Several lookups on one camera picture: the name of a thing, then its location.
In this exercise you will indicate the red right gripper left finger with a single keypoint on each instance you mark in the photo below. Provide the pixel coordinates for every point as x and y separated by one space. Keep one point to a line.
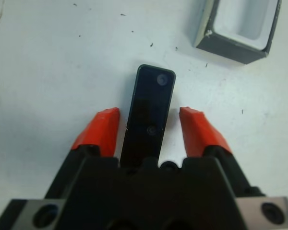
103 129

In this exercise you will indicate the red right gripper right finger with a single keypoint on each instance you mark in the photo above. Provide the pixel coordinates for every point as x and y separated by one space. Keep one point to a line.
201 129

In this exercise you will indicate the slim black camera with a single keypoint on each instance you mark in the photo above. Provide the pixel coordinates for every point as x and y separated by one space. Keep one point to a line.
148 107

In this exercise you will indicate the camera box base white inlay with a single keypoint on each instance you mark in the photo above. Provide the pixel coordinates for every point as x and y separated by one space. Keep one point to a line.
240 19

